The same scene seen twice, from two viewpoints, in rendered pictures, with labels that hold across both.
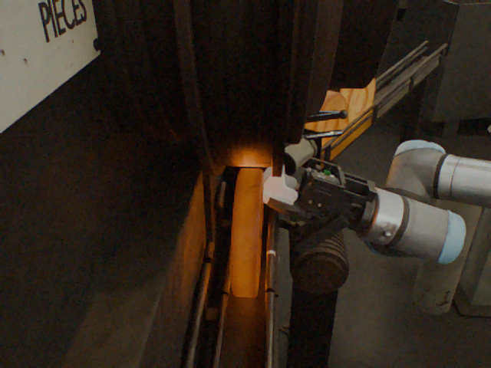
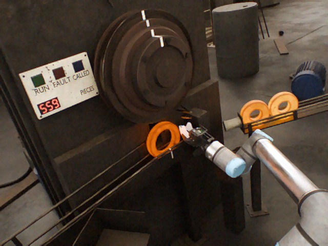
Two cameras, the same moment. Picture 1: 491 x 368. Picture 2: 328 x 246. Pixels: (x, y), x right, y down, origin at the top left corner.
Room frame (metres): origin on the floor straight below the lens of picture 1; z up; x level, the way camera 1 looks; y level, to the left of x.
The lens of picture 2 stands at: (-0.20, -0.96, 1.47)
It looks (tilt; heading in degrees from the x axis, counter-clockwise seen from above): 28 degrees down; 52
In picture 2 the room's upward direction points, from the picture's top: 11 degrees counter-clockwise
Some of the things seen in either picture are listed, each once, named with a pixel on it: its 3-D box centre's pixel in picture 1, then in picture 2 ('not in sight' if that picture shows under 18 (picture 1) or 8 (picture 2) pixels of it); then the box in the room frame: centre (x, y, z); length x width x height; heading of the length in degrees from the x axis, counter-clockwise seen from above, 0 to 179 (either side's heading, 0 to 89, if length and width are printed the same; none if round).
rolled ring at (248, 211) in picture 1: (248, 231); (163, 140); (0.52, -0.01, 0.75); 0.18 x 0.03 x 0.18; 175
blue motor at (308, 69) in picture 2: not in sight; (309, 78); (2.80, 0.24, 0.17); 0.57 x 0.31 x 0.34; 16
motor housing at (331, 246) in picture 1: (310, 306); (236, 191); (0.84, -0.17, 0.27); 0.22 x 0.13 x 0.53; 176
